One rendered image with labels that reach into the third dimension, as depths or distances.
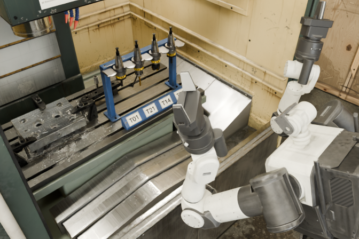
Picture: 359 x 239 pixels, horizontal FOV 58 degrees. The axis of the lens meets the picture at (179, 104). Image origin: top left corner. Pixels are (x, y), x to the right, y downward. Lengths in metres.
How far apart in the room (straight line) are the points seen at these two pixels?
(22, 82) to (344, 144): 1.70
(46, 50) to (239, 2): 1.13
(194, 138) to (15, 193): 0.47
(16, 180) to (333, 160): 0.83
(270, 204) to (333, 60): 2.81
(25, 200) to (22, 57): 1.18
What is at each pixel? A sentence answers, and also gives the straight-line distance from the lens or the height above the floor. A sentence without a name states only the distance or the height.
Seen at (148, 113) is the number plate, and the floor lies 0.93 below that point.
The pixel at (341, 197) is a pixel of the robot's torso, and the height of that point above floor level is 1.32.
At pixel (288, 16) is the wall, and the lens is 1.71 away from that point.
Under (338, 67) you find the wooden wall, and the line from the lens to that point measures 3.64.
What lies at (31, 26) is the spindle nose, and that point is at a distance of 1.41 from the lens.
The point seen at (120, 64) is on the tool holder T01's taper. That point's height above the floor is 1.25.
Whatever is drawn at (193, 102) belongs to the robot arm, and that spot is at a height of 1.59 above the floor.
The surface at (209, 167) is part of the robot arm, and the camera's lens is 0.90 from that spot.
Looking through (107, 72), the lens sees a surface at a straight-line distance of 1.61.
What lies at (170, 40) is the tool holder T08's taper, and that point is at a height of 1.26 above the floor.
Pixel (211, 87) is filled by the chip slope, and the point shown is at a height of 0.82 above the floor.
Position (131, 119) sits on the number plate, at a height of 0.94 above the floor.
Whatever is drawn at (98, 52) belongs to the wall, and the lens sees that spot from 2.73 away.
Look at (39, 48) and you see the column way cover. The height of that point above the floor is 1.16.
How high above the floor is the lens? 2.08
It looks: 39 degrees down
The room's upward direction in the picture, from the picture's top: straight up
